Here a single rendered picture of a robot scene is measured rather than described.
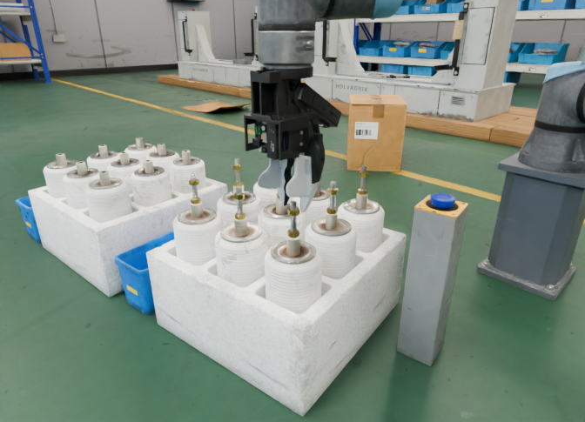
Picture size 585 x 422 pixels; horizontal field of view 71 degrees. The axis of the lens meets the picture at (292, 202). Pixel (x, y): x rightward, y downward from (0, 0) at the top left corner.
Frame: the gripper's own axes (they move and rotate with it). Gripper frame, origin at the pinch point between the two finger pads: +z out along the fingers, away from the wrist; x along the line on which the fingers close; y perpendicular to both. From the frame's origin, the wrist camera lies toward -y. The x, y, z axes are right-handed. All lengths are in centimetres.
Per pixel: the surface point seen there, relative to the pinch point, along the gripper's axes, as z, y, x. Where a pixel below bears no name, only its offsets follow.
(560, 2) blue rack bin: -51, -480, -72
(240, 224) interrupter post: 7.0, 2.6, -11.0
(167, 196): 15, -7, -52
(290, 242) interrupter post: 6.9, 1.8, 0.2
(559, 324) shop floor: 35, -48, 34
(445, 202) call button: 1.7, -18.6, 16.2
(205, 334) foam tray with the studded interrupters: 28.9, 9.9, -14.5
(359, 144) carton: 22, -107, -59
